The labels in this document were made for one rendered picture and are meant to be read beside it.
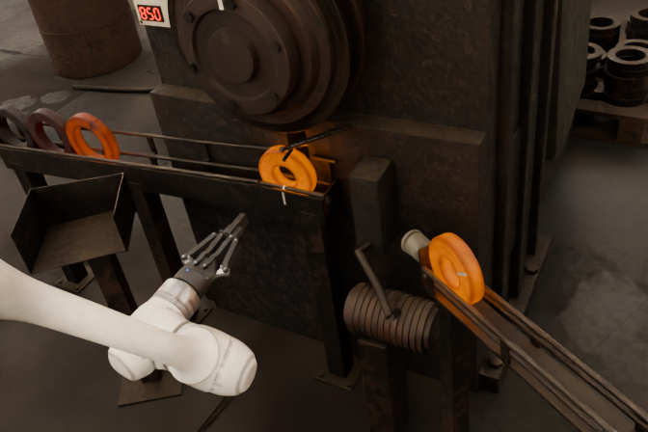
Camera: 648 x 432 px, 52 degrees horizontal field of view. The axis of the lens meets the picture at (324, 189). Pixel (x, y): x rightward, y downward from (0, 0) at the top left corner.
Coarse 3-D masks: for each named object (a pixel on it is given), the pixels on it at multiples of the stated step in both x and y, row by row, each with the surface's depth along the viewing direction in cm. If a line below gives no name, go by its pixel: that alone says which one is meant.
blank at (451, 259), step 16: (432, 240) 139; (448, 240) 134; (432, 256) 142; (448, 256) 135; (464, 256) 131; (448, 272) 141; (464, 272) 131; (480, 272) 131; (464, 288) 134; (480, 288) 132
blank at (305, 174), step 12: (264, 156) 167; (276, 156) 165; (300, 156) 164; (264, 168) 170; (276, 168) 170; (288, 168) 166; (300, 168) 164; (312, 168) 165; (264, 180) 173; (276, 180) 171; (288, 180) 172; (300, 180) 166; (312, 180) 166
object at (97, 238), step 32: (32, 192) 183; (64, 192) 184; (96, 192) 185; (128, 192) 184; (32, 224) 179; (64, 224) 189; (96, 224) 186; (128, 224) 179; (32, 256) 176; (64, 256) 176; (96, 256) 173; (128, 288) 196; (128, 384) 214; (160, 384) 212
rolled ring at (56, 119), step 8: (40, 112) 207; (48, 112) 207; (32, 120) 211; (40, 120) 208; (48, 120) 206; (56, 120) 206; (64, 120) 207; (32, 128) 214; (40, 128) 215; (56, 128) 207; (64, 128) 206; (32, 136) 216; (40, 136) 216; (64, 136) 207; (40, 144) 216; (48, 144) 217; (64, 144) 210; (72, 152) 211
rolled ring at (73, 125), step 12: (72, 120) 199; (84, 120) 196; (96, 120) 197; (72, 132) 203; (96, 132) 197; (108, 132) 198; (72, 144) 207; (84, 144) 208; (108, 144) 197; (96, 156) 207; (108, 156) 201
